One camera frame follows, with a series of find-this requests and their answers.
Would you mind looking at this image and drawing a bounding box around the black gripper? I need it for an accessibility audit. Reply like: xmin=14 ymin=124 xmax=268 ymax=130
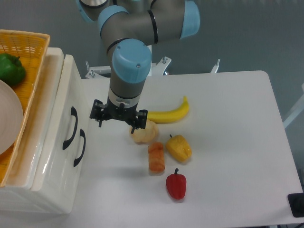
xmin=89 ymin=98 xmax=148 ymax=133

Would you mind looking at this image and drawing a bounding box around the black top drawer handle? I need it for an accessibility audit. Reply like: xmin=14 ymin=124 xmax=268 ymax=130
xmin=62 ymin=106 xmax=78 ymax=150

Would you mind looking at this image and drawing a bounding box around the black drawer handle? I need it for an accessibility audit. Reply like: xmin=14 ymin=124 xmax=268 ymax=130
xmin=73 ymin=128 xmax=86 ymax=167
xmin=62 ymin=106 xmax=78 ymax=150

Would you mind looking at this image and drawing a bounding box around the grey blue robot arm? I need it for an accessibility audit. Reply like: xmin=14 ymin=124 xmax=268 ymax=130
xmin=76 ymin=0 xmax=200 ymax=130

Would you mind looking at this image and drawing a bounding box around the white drawer cabinet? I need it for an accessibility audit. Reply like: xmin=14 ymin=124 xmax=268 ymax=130
xmin=0 ymin=47 xmax=88 ymax=214

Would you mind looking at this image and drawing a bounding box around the round white bread roll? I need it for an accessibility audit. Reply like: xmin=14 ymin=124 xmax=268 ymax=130
xmin=129 ymin=120 xmax=158 ymax=143

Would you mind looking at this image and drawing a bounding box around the yellow banana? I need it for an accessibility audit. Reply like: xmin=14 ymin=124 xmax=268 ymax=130
xmin=147 ymin=96 xmax=190 ymax=124

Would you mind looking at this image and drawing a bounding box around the orange croissant bread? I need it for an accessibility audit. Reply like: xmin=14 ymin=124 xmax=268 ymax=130
xmin=148 ymin=142 xmax=165 ymax=173

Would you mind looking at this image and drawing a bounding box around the yellow bell pepper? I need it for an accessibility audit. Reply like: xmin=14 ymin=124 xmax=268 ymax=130
xmin=165 ymin=134 xmax=192 ymax=162

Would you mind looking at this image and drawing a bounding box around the red bell pepper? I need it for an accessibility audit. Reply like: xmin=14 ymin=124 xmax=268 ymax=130
xmin=166 ymin=168 xmax=187 ymax=200

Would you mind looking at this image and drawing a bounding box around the white plate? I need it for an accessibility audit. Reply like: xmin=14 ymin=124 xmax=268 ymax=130
xmin=0 ymin=81 xmax=23 ymax=154

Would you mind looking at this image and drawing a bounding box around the orange woven basket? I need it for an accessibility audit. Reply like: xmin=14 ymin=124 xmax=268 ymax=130
xmin=0 ymin=29 xmax=50 ymax=187

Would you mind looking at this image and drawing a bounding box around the green bell pepper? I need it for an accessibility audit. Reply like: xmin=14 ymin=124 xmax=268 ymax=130
xmin=0 ymin=53 xmax=26 ymax=86

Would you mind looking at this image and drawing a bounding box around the black device at table edge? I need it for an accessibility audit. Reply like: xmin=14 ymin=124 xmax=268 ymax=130
xmin=287 ymin=192 xmax=304 ymax=218

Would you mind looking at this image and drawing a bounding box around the black lower drawer handle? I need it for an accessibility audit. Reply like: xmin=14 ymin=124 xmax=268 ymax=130
xmin=73 ymin=128 xmax=86 ymax=167

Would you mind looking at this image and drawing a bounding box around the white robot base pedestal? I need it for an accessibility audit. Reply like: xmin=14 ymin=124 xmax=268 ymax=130
xmin=148 ymin=57 xmax=171 ymax=76

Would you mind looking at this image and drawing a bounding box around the white bolt post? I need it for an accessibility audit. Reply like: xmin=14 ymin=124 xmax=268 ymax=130
xmin=210 ymin=58 xmax=220 ymax=74

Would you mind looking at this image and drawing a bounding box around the white frame bar right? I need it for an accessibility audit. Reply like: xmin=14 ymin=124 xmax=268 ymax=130
xmin=283 ymin=94 xmax=304 ymax=129

